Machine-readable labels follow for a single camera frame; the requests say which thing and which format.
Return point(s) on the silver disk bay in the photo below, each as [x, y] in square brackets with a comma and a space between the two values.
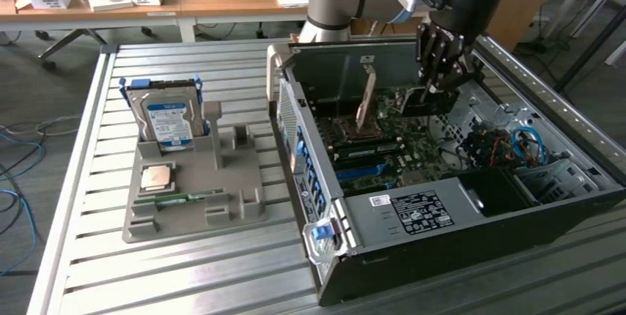
[562, 179]

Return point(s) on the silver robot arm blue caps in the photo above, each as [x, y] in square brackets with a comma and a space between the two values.
[333, 0]

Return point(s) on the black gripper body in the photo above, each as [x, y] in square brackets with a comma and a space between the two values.
[469, 11]

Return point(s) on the blue case latch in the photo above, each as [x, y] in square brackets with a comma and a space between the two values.
[324, 232]

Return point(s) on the blue expansion slot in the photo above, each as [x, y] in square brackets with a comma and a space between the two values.
[360, 173]

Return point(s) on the grey plastic parts rack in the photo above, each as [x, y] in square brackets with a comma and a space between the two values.
[195, 183]

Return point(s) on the open black PC case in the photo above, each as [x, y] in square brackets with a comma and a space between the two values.
[440, 263]

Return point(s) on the wooden office desk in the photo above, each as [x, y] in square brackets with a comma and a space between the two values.
[235, 0]
[74, 14]

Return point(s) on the black plastic shroud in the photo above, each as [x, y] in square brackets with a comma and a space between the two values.
[494, 190]

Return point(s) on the grey power supply unit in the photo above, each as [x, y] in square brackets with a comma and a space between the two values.
[372, 227]

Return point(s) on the CPU chip metal lid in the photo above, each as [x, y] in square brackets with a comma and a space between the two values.
[155, 178]

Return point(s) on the hard disk with blue caddy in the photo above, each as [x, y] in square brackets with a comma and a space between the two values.
[166, 121]

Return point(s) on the green motherboard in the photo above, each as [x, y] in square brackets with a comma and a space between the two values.
[416, 154]

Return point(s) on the white barcode sticker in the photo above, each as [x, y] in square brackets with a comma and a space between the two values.
[368, 59]

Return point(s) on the white table leg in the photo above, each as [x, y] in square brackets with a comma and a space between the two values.
[617, 53]

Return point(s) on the black graphics card metal bracket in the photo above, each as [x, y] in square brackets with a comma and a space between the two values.
[430, 104]

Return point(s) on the CPU socket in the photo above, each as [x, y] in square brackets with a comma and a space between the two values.
[345, 128]

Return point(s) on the green RAM stick white label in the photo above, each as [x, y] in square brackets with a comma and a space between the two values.
[368, 150]

